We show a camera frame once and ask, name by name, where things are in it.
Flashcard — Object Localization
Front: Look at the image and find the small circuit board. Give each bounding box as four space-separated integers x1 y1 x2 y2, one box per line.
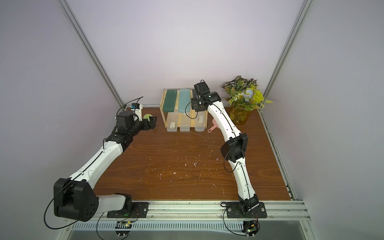
115 221 133 240
242 220 260 238

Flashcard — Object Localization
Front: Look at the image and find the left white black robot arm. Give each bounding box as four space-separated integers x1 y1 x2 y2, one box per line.
53 112 157 222

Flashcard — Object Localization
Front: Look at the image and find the left small circuit board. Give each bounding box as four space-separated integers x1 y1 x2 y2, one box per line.
115 221 133 240

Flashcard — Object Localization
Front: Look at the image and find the aluminium front rail frame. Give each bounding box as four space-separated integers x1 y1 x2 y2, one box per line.
56 201 319 240

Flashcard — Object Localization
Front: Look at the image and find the green shovel wooden handle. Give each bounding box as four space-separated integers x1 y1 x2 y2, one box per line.
143 114 152 120

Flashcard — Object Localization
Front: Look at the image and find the clear pencil case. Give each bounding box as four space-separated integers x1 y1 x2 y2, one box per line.
167 112 179 132
180 113 191 132
195 111 206 132

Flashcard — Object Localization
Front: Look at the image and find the light teal pencil case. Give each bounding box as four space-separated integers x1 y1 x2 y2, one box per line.
178 89 191 114

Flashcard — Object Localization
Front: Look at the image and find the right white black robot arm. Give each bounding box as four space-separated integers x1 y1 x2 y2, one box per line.
191 80 260 216

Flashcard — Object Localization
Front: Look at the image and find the dark grey pencil case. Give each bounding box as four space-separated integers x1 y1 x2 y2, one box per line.
192 89 197 99

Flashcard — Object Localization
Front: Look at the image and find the wooden two-tier shelf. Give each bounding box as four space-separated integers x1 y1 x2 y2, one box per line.
160 89 208 132

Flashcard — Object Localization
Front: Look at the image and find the dark green pencil case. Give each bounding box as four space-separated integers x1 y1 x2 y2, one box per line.
163 90 177 113

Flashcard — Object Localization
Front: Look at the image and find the right small circuit board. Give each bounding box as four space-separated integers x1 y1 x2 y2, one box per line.
242 220 260 238

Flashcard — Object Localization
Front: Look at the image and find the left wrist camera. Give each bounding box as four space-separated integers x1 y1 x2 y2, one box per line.
131 103 143 121

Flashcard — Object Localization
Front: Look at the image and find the pink hand brush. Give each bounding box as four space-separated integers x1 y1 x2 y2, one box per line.
208 119 220 133

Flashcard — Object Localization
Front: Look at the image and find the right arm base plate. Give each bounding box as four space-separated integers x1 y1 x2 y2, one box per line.
220 202 268 219

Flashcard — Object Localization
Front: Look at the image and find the artificial plant in glass vase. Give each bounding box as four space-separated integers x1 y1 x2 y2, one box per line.
222 76 273 125

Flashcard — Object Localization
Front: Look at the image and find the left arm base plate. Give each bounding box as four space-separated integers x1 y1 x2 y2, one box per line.
107 202 149 219

